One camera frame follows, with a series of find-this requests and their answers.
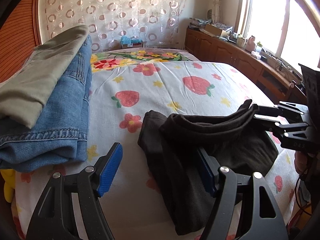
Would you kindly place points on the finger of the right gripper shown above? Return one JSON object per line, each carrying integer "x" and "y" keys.
{"x": 288, "y": 110}
{"x": 281, "y": 130}

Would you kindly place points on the pink figurine on sideboard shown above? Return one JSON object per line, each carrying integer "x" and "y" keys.
{"x": 250, "y": 45}

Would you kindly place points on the window with wooden frame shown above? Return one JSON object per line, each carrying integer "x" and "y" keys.
{"x": 283, "y": 29}

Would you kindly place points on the strawberry print bed sheet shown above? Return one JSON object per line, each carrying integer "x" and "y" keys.
{"x": 129, "y": 105}

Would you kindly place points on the floral blanket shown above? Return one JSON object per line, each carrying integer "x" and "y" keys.
{"x": 109, "y": 60}

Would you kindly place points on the cardboard box on sideboard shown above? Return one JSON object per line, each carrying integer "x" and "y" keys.
{"x": 216, "y": 31}

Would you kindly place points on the wooden louvered wardrobe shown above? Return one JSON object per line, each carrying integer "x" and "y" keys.
{"x": 20, "y": 34}

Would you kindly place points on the folded grey-green garment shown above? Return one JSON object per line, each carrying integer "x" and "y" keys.
{"x": 24, "y": 95}

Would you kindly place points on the yellow plush toy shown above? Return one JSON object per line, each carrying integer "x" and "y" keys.
{"x": 9, "y": 176}

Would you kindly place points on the circle pattern sheer curtain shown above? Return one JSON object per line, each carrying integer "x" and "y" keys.
{"x": 155, "y": 22}

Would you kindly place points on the long wooden sideboard cabinet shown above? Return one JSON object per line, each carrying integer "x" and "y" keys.
{"x": 268, "y": 79}

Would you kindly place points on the blue item on box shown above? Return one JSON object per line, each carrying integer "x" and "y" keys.
{"x": 131, "y": 42}

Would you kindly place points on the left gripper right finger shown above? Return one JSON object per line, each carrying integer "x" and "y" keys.
{"x": 260, "y": 216}

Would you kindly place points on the folded blue jeans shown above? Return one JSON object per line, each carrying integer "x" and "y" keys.
{"x": 60, "y": 133}

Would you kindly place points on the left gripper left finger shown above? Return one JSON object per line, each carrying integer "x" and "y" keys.
{"x": 53, "y": 217}

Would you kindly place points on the person's right hand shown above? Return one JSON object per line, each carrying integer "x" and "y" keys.
{"x": 301, "y": 162}

